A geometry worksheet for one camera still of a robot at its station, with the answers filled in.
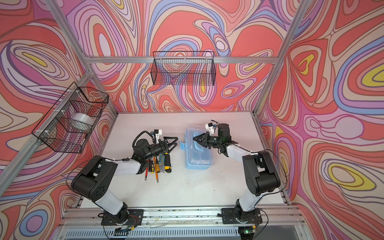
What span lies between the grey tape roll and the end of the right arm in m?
0.57

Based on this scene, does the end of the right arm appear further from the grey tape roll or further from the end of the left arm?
the grey tape roll

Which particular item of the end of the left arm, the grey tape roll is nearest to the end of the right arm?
the end of the left arm

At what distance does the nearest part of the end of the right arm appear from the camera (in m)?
0.72

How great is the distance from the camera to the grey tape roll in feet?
2.34
